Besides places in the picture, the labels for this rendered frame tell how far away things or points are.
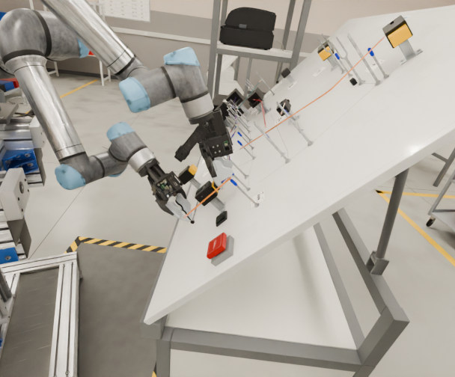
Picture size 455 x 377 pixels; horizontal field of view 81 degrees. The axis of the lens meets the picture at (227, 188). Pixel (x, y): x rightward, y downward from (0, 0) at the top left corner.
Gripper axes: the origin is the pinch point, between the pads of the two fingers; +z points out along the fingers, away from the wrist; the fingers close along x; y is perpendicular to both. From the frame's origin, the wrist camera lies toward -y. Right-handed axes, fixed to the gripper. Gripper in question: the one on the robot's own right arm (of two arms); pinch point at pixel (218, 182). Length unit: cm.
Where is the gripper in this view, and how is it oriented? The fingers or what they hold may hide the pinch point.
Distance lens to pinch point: 77.9
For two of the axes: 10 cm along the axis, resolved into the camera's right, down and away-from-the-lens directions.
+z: 3.1, 8.4, 4.4
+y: 9.5, -2.7, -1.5
